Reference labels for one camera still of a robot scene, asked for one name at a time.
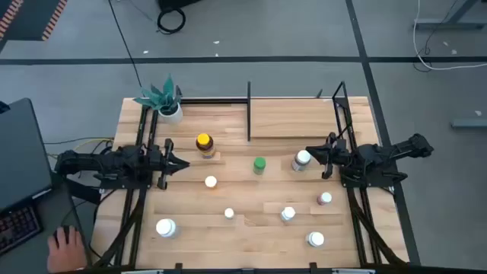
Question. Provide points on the orange bottle white cap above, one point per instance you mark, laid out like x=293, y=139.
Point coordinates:
x=211, y=181

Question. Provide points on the white bottle wide cap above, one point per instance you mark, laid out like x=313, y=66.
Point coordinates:
x=316, y=239

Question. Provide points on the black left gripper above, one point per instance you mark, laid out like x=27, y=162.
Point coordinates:
x=161, y=163

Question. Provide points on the black orange striped mat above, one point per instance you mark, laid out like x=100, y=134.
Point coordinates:
x=26, y=23

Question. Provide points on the grey desk leg foot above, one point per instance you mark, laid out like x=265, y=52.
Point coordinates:
x=470, y=122
x=449, y=25

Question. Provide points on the fish oil bottle yellow cap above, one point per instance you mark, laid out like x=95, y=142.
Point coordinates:
x=205, y=146

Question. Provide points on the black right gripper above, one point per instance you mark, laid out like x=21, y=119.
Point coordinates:
x=336, y=156

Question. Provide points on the person's hand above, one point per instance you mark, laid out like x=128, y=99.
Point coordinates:
x=66, y=255

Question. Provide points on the slim white medicine bottle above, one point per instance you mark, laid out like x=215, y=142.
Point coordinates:
x=288, y=213

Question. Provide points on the green cap medicine bottle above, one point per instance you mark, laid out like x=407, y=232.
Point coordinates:
x=260, y=163

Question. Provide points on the black backlit keyboard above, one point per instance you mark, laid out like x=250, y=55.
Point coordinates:
x=17, y=228

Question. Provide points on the large white medicine bottle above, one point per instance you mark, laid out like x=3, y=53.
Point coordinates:
x=166, y=227

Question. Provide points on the black equipment box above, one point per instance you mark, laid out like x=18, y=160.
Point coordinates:
x=175, y=4

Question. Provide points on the grey desk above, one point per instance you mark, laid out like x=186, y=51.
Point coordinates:
x=38, y=263

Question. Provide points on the green plant in white pot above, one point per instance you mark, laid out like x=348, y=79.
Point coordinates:
x=172, y=114

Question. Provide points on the black shelf frame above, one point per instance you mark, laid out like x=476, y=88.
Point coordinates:
x=249, y=114

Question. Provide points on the pink bottle white cap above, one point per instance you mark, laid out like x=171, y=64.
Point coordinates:
x=325, y=197

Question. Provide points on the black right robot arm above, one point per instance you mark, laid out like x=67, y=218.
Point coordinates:
x=380, y=156

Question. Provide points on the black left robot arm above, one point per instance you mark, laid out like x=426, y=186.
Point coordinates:
x=95, y=161

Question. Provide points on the white bottle green label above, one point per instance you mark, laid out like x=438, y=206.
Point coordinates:
x=303, y=157

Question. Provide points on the small white Excedrin bottle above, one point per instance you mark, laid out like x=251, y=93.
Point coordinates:
x=229, y=213

